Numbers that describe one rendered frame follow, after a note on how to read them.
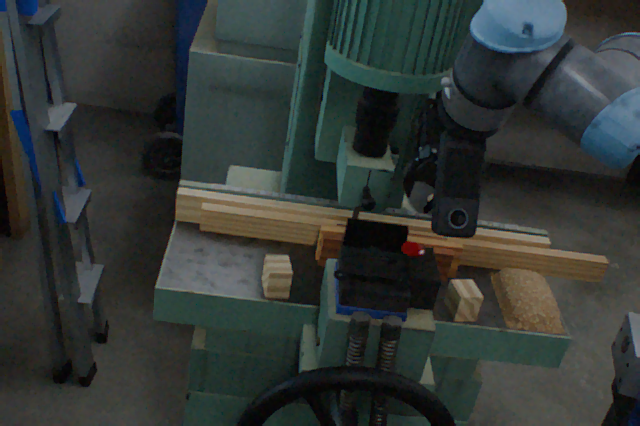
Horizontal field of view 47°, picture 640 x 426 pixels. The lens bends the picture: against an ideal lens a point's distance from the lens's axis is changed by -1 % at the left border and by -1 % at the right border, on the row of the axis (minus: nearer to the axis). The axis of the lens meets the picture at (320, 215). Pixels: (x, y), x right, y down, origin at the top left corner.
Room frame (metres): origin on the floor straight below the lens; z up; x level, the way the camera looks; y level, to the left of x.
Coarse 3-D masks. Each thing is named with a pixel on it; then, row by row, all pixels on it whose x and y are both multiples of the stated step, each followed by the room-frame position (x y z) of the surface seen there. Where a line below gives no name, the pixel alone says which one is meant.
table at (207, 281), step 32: (192, 224) 0.98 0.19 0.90; (192, 256) 0.90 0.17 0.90; (224, 256) 0.91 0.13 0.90; (256, 256) 0.93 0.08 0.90; (288, 256) 0.94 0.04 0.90; (160, 288) 0.81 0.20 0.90; (192, 288) 0.82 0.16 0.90; (224, 288) 0.83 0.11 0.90; (256, 288) 0.85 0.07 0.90; (320, 288) 0.88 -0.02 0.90; (480, 288) 0.95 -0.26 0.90; (160, 320) 0.81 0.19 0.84; (192, 320) 0.81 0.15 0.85; (224, 320) 0.82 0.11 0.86; (256, 320) 0.82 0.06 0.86; (288, 320) 0.83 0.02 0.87; (448, 320) 0.86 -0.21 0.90; (480, 320) 0.87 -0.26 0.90; (448, 352) 0.85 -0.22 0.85; (480, 352) 0.86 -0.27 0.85; (512, 352) 0.86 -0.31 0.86; (544, 352) 0.87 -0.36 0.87
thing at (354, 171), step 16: (352, 128) 1.07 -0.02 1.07; (336, 160) 1.08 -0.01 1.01; (352, 160) 0.96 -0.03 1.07; (368, 160) 0.97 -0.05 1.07; (384, 160) 0.98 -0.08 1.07; (352, 176) 0.95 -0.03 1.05; (368, 176) 0.95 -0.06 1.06; (384, 176) 0.95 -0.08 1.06; (352, 192) 0.95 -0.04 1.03; (384, 192) 0.95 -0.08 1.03; (384, 208) 0.95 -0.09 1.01
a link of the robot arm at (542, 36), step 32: (512, 0) 0.67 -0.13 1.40; (544, 0) 0.68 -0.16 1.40; (480, 32) 0.67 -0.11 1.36; (512, 32) 0.65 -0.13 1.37; (544, 32) 0.65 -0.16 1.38; (480, 64) 0.68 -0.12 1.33; (512, 64) 0.66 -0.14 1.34; (544, 64) 0.65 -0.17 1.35; (480, 96) 0.69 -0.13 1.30; (512, 96) 0.67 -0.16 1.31
